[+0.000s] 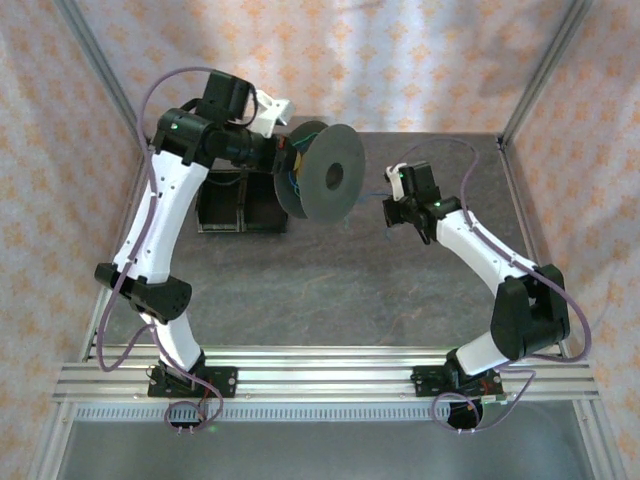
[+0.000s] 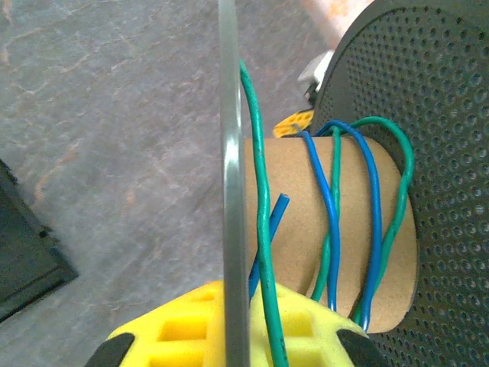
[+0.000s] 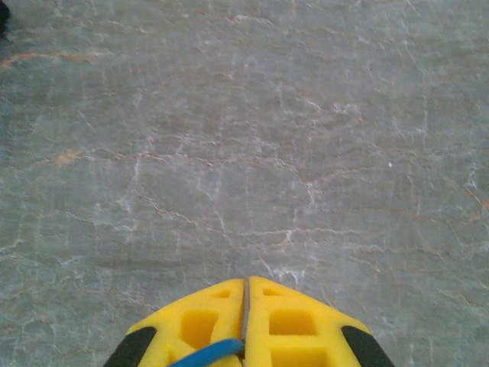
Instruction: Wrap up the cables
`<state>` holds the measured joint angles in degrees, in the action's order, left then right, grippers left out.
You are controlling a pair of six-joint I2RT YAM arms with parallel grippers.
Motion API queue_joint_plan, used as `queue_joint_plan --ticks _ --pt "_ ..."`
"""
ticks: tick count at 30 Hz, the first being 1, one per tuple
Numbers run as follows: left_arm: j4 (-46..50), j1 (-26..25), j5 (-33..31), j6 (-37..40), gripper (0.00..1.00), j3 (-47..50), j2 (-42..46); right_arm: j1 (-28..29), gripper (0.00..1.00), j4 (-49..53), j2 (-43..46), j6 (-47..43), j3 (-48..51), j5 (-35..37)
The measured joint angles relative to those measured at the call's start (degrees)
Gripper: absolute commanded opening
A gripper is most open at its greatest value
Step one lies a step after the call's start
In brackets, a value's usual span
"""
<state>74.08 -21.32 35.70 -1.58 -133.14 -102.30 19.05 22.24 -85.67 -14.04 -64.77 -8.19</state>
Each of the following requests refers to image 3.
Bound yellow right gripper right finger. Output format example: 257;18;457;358
246;277;394;367

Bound blue cable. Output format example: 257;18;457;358
166;338;245;367

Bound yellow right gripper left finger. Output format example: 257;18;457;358
102;278;245;367

